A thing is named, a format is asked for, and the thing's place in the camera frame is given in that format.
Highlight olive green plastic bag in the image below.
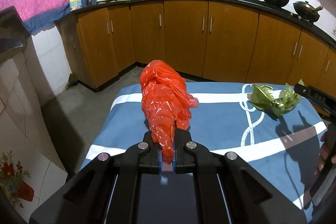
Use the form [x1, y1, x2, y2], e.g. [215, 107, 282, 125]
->
[249, 83, 302, 117]

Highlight red plastic bag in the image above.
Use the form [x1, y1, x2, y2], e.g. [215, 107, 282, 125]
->
[139, 60, 199, 164]

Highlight person right hand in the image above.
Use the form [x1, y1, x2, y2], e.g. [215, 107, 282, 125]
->
[316, 131, 330, 173]

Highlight blue white striped tablecloth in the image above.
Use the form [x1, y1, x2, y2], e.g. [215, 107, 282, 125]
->
[84, 82, 327, 221]

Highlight white appliance with flowers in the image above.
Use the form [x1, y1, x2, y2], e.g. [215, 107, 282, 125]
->
[0, 6, 69, 222]

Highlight black wok right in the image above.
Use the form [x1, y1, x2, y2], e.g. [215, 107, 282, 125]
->
[293, 1, 323, 23]

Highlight lower wooden cabinets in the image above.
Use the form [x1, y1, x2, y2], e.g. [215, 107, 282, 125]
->
[56, 0, 335, 94]

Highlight yellow detergent bottle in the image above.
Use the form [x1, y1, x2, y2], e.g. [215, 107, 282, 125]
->
[69, 0, 83, 11]

